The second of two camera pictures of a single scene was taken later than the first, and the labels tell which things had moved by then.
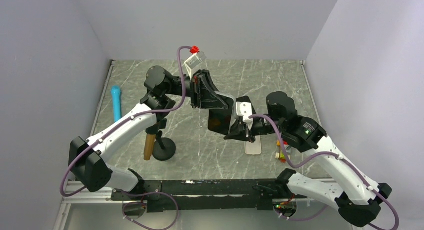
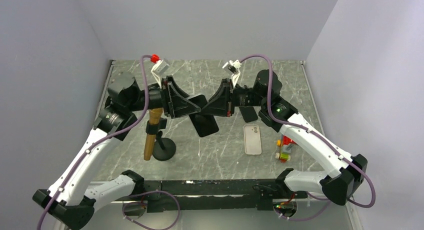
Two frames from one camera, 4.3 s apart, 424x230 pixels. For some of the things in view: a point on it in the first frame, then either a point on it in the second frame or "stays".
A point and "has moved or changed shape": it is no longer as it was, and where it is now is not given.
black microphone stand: (164, 148) stays
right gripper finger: (238, 132) to (220, 104)
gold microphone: (149, 145) stays
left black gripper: (203, 95) to (175, 102)
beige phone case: (253, 148) stays
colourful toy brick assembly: (280, 154) stays
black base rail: (185, 195) stays
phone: (221, 120) has moved or changed shape
